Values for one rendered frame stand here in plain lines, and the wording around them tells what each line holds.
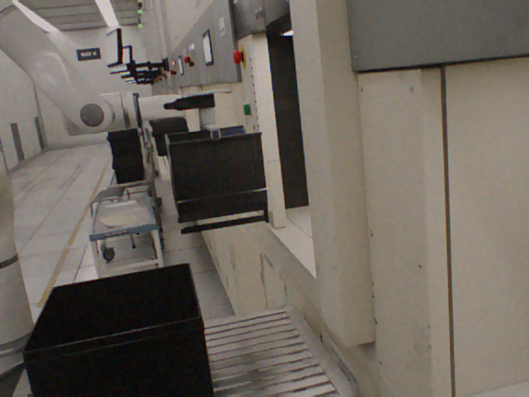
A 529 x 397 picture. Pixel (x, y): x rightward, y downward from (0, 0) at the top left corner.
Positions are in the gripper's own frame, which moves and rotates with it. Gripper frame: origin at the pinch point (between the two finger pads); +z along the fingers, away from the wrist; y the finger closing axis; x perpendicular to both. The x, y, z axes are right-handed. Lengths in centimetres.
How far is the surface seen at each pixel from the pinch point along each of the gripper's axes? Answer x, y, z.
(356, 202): -15, 54, 14
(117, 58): 30, -307, -29
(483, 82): 1, 71, 23
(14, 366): -49, 14, -49
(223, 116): -15, -167, 28
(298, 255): -38.1, 10.1, 16.0
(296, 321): -49, 21, 11
